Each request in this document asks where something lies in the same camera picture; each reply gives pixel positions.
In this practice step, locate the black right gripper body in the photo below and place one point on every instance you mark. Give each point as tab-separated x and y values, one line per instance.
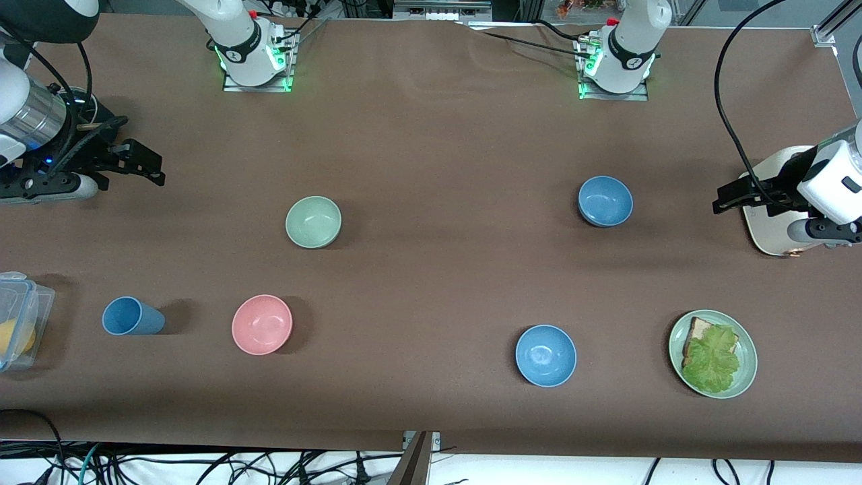
79	147

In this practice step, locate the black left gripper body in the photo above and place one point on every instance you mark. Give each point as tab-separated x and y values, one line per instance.
785	176

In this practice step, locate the blue bowl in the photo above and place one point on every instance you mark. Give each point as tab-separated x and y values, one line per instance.
605	201
545	355

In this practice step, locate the light green bowl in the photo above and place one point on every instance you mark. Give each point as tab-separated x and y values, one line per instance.
313	221

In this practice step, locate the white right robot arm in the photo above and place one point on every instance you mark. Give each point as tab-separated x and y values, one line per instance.
242	40

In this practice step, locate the pink bowl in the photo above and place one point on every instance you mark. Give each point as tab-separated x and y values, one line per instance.
262	324

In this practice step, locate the cream toaster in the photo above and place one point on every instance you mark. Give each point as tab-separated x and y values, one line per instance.
768	232

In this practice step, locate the bread slice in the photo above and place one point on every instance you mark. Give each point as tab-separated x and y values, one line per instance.
697	331

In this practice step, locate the blue plastic cup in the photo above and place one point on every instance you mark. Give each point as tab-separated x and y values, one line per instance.
133	316

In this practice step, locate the clear plastic lidded container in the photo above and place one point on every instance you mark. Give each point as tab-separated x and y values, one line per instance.
30	306

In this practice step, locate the green lettuce leaf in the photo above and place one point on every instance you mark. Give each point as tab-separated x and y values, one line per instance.
714	364

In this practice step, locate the light green plate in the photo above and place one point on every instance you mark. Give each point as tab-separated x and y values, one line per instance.
746	367

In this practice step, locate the yellow fruit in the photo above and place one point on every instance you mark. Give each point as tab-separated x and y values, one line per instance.
15	337

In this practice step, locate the white power strip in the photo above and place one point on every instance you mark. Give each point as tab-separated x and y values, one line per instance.
291	8

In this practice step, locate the brown table cover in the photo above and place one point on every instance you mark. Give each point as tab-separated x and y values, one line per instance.
431	135

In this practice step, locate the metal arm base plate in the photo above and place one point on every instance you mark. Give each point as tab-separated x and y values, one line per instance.
640	96
232	86

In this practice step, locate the metal table edge bracket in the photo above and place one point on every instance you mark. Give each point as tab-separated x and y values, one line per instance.
419	461

